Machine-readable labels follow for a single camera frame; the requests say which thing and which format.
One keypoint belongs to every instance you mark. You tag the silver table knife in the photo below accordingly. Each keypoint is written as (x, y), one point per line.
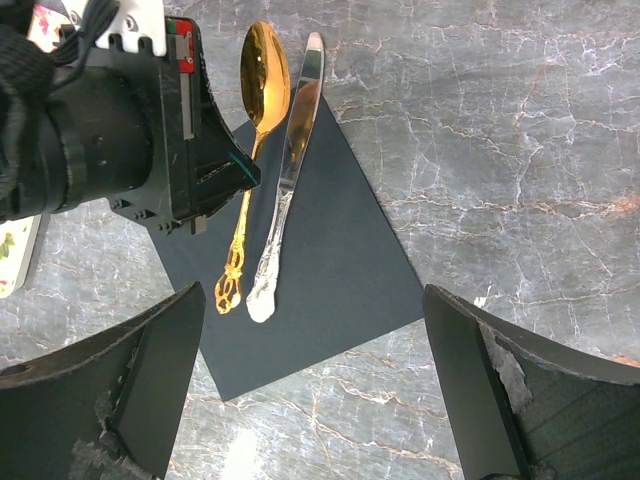
(261, 303)

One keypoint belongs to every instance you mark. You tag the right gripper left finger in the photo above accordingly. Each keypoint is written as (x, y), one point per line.
(106, 407)

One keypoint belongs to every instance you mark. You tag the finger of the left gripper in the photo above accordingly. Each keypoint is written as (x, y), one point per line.
(222, 168)

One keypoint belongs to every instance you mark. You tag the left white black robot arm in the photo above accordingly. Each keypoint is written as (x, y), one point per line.
(29, 76)

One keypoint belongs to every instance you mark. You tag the gold spoon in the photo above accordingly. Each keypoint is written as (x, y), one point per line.
(265, 87)

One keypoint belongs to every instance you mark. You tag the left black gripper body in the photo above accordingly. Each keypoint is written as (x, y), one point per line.
(133, 128)

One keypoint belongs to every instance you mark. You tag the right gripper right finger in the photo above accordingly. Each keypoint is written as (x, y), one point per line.
(522, 406)

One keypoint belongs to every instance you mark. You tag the floral placemat tray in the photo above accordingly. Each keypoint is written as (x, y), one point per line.
(18, 240)

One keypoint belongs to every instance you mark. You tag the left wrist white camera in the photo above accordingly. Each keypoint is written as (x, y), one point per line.
(136, 20)

